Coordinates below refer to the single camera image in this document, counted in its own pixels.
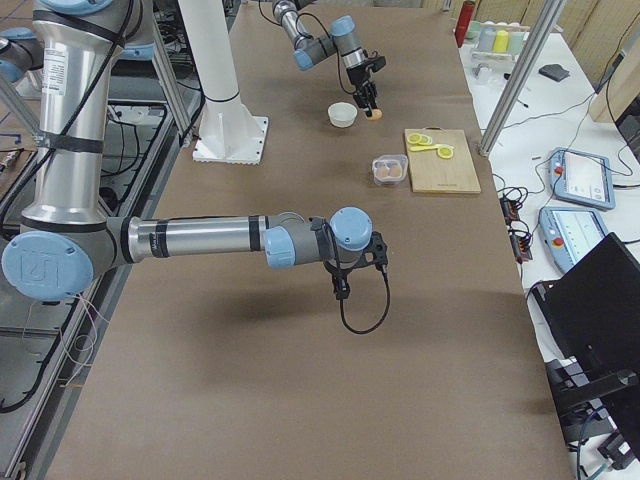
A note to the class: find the yellow cup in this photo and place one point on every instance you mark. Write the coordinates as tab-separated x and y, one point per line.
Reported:
501	41

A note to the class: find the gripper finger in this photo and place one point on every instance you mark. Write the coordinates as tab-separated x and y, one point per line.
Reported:
360	98
371	94
341	288

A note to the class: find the lemon slice handle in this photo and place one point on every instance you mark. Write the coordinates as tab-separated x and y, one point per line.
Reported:
414	138
425	140

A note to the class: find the brown egg from bowl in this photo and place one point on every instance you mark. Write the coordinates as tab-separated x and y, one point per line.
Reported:
375	115

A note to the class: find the bamboo cutting board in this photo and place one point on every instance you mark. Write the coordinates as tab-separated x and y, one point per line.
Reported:
430	174

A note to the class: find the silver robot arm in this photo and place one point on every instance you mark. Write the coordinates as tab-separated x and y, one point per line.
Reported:
315	35
65	242

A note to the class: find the aluminium frame post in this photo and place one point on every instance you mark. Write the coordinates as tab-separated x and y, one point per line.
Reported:
549	14

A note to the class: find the small black pad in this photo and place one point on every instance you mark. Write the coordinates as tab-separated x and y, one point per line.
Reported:
554	72

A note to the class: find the black usb hub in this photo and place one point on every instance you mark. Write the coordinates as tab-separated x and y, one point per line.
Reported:
518	231

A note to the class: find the lemon slice far side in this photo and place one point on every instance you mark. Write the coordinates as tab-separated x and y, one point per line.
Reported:
445	151

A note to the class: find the blue teach pendant far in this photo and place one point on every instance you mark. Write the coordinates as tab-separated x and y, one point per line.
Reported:
581	178

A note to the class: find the blue teach pendant near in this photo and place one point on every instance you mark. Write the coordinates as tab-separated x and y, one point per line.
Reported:
570	233

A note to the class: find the yellow plastic knife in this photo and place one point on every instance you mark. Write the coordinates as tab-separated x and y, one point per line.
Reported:
418	148

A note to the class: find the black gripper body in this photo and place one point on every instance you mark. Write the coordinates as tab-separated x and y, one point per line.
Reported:
341	276
358	76

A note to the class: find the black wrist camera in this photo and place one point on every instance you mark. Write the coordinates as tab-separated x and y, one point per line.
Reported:
375	63
375	253

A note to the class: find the blue teach pendant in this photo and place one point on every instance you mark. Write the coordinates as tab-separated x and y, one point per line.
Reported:
581	178
570	233

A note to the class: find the clear plastic egg box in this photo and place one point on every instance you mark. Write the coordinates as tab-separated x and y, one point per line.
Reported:
389	161

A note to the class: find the grey cup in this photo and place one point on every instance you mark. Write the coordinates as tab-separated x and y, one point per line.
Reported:
486	39

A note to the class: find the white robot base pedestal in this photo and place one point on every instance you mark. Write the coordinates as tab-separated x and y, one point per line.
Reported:
228	132

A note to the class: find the red bottle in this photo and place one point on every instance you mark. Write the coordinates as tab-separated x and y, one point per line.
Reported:
464	19

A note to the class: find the white ceramic bowl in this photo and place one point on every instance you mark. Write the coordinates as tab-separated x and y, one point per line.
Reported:
342	114

